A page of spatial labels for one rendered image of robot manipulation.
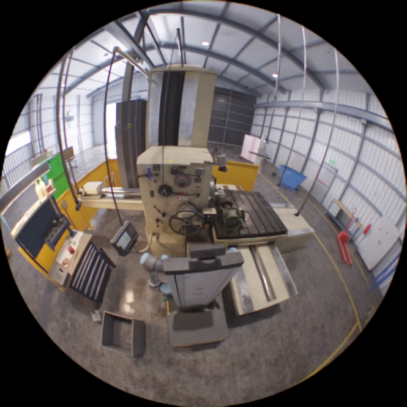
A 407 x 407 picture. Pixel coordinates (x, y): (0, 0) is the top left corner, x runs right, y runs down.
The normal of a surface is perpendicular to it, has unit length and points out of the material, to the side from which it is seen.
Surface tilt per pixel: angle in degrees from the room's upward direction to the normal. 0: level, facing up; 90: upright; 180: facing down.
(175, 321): 0
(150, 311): 0
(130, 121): 90
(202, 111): 90
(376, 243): 90
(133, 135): 90
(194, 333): 0
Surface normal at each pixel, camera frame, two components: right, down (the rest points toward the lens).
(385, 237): -0.99, -0.04
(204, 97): 0.10, 0.59
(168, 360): 0.11, -0.80
